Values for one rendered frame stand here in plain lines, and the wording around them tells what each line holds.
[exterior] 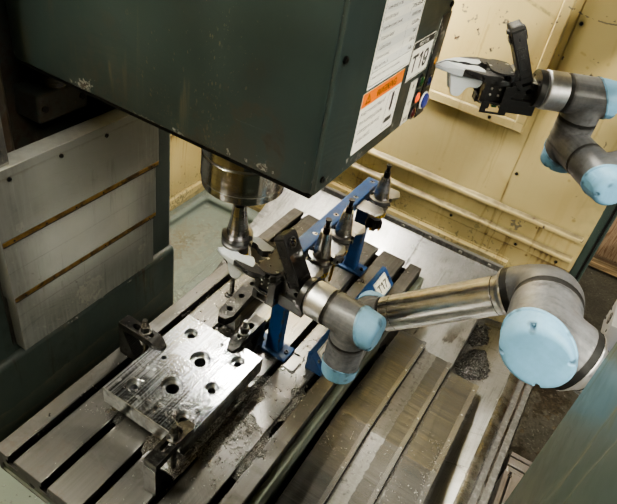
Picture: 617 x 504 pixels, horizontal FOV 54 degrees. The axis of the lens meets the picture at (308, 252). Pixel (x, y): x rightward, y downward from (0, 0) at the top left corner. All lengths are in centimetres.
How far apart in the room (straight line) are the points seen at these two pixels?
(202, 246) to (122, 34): 148
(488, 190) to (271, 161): 126
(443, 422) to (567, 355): 90
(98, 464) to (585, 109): 122
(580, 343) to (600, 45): 105
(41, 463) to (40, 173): 61
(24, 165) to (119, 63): 38
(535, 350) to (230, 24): 65
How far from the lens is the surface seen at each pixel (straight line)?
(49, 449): 146
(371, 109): 98
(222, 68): 91
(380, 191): 165
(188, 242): 243
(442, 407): 187
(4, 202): 136
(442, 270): 217
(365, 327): 110
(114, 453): 144
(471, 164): 206
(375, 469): 164
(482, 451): 171
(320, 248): 139
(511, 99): 126
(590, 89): 128
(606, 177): 121
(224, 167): 105
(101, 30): 107
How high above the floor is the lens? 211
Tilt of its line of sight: 38 degrees down
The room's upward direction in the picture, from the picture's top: 11 degrees clockwise
